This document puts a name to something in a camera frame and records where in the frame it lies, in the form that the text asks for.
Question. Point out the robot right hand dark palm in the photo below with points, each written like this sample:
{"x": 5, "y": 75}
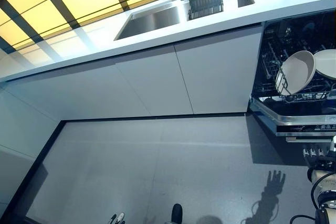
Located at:
{"x": 325, "y": 158}

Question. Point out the robot left hand dark palm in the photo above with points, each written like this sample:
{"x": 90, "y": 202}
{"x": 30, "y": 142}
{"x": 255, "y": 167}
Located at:
{"x": 118, "y": 218}

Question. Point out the beige round plate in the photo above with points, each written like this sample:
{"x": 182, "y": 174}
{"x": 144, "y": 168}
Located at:
{"x": 296, "y": 72}
{"x": 326, "y": 61}

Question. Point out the robot right arm silver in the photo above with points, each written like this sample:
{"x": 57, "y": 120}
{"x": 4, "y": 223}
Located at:
{"x": 325, "y": 192}

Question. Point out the dishwasher plate rack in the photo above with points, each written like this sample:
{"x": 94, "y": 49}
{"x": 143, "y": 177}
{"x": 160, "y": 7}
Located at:
{"x": 270, "y": 61}

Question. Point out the white side cabinet panel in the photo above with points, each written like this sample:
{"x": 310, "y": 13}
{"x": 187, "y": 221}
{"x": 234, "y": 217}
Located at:
{"x": 21, "y": 142}

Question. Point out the black dish rack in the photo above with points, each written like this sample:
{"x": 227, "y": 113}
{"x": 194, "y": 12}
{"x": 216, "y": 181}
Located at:
{"x": 207, "y": 3}

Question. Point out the stainless steel sink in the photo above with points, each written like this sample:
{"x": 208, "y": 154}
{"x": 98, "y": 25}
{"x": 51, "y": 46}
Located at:
{"x": 152, "y": 19}

